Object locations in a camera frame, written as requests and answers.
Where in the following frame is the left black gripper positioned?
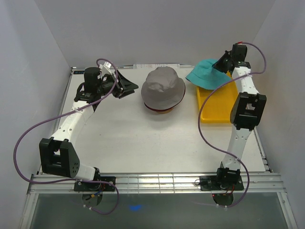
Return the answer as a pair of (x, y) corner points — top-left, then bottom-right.
(96, 70), (138, 99)

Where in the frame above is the teal hat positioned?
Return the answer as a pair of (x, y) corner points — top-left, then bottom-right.
(186, 59), (231, 90)

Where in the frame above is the grey cap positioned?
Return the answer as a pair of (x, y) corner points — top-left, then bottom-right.
(140, 66), (186, 111)

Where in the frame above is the dark red bucket hat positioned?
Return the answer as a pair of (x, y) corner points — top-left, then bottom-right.
(141, 83), (186, 111)

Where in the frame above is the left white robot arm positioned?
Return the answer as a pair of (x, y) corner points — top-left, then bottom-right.
(39, 66), (138, 191)

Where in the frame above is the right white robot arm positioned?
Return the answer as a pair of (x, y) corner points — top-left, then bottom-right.
(213, 42), (266, 189)

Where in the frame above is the yellow plastic tray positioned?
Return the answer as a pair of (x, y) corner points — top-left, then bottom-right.
(200, 82), (238, 124)

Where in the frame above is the blue label sticker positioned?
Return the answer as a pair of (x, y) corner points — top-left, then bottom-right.
(73, 70), (85, 74)

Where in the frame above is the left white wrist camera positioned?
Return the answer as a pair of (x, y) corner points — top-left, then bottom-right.
(100, 62), (112, 75)

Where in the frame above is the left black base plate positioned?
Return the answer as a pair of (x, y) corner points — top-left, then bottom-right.
(73, 176), (116, 192)

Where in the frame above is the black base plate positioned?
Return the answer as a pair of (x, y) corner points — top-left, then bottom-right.
(194, 175), (244, 191)
(73, 176), (116, 192)

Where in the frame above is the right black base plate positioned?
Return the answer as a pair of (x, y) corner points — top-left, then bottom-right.
(194, 175), (244, 191)

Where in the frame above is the aluminium front rail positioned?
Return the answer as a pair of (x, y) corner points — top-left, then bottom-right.
(28, 172), (286, 194)

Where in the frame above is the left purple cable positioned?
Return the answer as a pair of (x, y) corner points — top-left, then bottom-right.
(13, 58), (120, 215)

